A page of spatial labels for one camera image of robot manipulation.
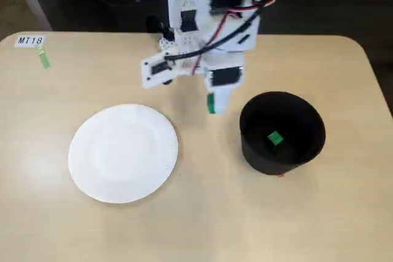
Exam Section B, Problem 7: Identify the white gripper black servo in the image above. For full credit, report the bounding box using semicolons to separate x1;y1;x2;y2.
203;64;247;116

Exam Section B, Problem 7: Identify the black round pot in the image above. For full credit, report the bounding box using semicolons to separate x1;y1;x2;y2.
239;91;326;177

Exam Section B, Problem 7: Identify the black base clamp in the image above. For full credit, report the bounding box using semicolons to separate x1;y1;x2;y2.
145;15;174;40

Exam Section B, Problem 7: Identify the white paper plate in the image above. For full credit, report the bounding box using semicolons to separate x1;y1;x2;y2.
68;103;179;204

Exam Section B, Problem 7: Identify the white MT18 paper label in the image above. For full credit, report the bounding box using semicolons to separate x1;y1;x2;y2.
14;34;46;48

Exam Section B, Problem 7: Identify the red black servo cable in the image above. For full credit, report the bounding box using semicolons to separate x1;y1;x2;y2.
165;0;281;75

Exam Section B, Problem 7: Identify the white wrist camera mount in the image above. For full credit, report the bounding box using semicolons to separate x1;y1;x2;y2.
140;50;187;90

